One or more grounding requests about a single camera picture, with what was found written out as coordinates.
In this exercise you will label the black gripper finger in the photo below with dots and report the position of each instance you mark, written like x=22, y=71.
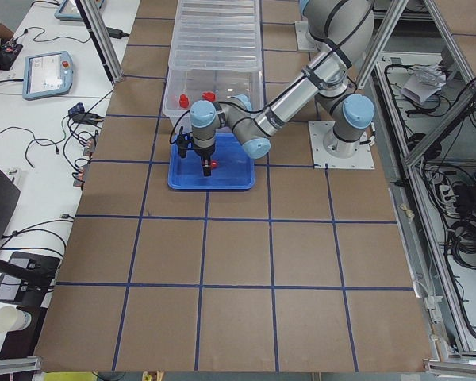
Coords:
x=206, y=167

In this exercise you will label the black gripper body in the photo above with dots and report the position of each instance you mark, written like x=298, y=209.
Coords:
x=203, y=154

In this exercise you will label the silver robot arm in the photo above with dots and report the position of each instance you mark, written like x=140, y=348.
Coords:
x=341, y=30

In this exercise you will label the clear plastic storage box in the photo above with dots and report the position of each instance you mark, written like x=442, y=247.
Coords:
x=186, y=87

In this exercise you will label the blue plastic tray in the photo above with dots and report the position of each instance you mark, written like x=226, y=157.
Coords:
x=233, y=169

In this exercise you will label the black power adapter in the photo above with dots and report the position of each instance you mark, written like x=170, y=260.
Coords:
x=116, y=33

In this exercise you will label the teach pendant tablet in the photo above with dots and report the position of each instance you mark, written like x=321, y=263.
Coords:
x=68, y=11
x=47, y=75

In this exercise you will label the white paper cup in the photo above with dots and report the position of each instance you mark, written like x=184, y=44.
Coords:
x=12, y=319

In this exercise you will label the aluminium frame post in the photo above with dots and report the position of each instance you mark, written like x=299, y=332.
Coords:
x=97, y=30

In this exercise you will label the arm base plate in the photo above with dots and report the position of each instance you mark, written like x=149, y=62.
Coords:
x=331, y=153
x=305, y=43

